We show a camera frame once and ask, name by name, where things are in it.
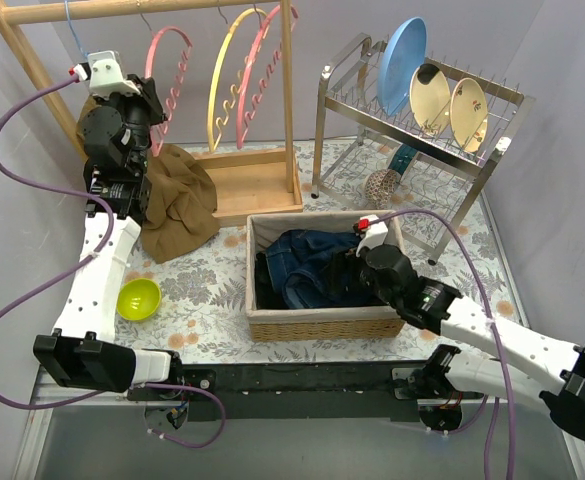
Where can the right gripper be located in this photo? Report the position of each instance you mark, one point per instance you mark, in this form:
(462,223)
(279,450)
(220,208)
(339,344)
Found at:
(347,265)

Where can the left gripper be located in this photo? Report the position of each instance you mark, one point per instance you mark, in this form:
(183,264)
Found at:
(148,95)

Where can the blue denim garment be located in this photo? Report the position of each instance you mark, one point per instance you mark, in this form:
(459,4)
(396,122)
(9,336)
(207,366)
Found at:
(296,262)

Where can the pink hanger with denim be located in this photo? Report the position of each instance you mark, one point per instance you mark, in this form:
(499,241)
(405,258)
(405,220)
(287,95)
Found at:
(158,133)

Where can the yellow hanger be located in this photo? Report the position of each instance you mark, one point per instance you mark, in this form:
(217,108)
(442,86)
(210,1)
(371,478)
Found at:
(219,111)

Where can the brown garment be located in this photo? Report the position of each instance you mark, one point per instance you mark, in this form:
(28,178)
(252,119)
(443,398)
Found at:
(180,213)

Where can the blue wire hanger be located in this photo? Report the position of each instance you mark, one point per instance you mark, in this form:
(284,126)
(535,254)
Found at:
(73,31)

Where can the black skirt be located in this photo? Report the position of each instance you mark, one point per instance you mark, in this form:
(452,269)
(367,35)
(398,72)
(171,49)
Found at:
(265,295)

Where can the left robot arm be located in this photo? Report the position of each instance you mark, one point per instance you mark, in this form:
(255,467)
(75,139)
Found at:
(81,351)

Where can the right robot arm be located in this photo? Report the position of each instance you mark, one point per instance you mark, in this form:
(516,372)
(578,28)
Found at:
(508,361)

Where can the wicker basket with liner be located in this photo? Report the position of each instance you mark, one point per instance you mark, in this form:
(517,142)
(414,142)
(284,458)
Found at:
(274,325)

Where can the patterned bowl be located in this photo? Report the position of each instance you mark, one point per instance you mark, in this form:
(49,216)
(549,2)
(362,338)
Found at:
(380,186)

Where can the floral table mat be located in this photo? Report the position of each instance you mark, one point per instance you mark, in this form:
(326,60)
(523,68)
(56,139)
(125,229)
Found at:
(202,314)

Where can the wooden clothes rack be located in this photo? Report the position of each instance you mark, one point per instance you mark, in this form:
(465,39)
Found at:
(248,183)

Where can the teal cup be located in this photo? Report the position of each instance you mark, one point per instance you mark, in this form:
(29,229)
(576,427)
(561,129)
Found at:
(401,159)

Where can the metal dish rack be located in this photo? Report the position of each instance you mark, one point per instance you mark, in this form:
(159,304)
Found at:
(440,174)

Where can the lime green bowl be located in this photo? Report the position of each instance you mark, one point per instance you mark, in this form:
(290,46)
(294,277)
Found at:
(138,300)

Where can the cream plate with dark spot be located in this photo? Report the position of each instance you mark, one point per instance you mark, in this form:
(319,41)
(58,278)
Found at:
(429,99)

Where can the cream plate with flowers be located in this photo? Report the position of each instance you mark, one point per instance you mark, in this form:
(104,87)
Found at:
(468,115)

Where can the blue plate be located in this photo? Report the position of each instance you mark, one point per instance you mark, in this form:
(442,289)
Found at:
(403,55)

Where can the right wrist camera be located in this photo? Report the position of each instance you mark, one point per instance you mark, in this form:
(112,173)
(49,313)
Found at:
(372,232)

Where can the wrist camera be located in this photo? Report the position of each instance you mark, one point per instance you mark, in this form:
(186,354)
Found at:
(105,76)
(372,232)

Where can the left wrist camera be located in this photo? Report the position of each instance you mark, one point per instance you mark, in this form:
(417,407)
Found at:
(105,76)

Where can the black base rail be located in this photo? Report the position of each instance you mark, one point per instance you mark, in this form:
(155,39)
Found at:
(393,390)

